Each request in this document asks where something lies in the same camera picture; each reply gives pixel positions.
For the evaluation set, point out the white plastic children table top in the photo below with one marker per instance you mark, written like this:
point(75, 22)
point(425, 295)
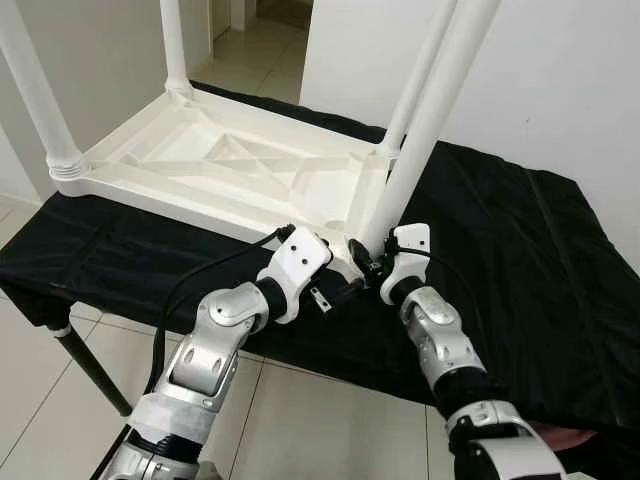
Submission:
point(200, 160)

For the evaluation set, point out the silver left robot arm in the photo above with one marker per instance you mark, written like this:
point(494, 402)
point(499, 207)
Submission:
point(215, 350)

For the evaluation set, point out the grey left robot foot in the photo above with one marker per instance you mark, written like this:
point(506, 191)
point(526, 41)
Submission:
point(210, 471)

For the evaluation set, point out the pink stool seat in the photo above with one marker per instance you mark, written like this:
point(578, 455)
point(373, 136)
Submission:
point(565, 437)

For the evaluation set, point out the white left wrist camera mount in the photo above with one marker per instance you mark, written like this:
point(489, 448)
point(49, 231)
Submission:
point(297, 260)

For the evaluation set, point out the black metal frame leg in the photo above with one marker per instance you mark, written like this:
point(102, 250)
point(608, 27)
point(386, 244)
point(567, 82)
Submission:
point(95, 370)

